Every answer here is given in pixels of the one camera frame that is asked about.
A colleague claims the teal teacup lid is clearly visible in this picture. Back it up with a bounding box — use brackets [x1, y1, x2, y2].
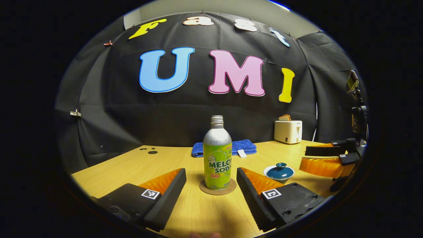
[265, 162, 294, 180]

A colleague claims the teal and white teacup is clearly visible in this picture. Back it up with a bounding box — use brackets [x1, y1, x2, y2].
[263, 165, 295, 184]

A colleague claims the folded blue towel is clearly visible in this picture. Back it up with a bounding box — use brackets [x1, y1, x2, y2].
[192, 139, 257, 158]

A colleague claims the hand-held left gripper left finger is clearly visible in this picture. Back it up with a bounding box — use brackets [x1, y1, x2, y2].
[89, 168, 187, 232]

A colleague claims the silver green label water bottle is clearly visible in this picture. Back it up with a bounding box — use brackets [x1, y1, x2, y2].
[203, 115, 233, 191]

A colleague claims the white cable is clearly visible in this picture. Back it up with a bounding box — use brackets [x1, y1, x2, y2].
[312, 102, 318, 142]

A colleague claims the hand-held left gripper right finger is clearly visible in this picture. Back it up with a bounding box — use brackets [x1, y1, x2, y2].
[236, 167, 326, 232]

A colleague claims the white toaster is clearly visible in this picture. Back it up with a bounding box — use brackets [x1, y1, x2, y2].
[274, 120, 303, 144]

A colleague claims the round brown coaster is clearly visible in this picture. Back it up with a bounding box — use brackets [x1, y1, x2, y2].
[199, 178, 237, 195]

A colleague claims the black backdrop cloth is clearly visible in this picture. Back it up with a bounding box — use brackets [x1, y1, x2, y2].
[55, 12, 365, 174]

